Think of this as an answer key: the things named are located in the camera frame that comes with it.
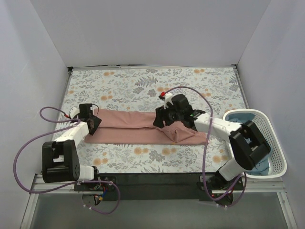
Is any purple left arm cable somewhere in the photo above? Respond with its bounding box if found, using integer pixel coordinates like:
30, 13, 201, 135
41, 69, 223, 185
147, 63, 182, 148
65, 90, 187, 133
14, 106, 121, 215

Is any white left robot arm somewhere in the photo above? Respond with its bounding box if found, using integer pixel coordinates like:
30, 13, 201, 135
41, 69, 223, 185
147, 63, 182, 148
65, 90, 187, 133
42, 104, 102, 191

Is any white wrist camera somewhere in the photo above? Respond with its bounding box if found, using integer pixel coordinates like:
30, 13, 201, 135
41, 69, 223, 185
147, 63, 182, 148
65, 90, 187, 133
64, 107, 79, 119
159, 92, 173, 109

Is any pink t shirt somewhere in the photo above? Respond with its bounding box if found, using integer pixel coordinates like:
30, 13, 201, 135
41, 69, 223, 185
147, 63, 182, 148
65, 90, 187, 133
85, 109, 206, 145

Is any floral patterned table mat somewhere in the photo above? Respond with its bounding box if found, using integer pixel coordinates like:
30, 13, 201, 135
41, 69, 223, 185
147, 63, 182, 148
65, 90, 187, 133
61, 67, 245, 173

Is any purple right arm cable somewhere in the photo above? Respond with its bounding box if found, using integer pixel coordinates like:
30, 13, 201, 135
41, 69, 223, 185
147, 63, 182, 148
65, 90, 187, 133
162, 86, 247, 208

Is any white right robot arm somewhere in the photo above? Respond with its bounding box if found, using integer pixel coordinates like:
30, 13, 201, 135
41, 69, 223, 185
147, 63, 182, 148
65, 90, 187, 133
153, 92, 271, 190

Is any white plastic laundry basket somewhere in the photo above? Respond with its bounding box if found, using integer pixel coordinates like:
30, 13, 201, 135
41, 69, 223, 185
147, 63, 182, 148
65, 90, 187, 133
223, 109, 287, 179

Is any blue t shirt in basket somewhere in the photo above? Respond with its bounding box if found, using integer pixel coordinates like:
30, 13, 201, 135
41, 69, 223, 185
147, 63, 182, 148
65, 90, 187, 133
225, 113, 270, 176

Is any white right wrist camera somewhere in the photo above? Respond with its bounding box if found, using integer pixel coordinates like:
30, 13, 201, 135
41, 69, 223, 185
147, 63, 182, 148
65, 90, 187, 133
159, 92, 173, 109

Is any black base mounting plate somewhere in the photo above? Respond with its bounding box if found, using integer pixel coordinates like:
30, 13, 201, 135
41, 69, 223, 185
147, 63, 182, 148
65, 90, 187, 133
73, 173, 246, 203

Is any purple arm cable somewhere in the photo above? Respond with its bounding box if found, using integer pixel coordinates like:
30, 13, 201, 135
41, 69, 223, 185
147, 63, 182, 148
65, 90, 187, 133
162, 86, 247, 208
14, 106, 121, 215

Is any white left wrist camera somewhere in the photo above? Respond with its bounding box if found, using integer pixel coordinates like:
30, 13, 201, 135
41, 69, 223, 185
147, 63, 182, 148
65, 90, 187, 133
64, 107, 79, 119

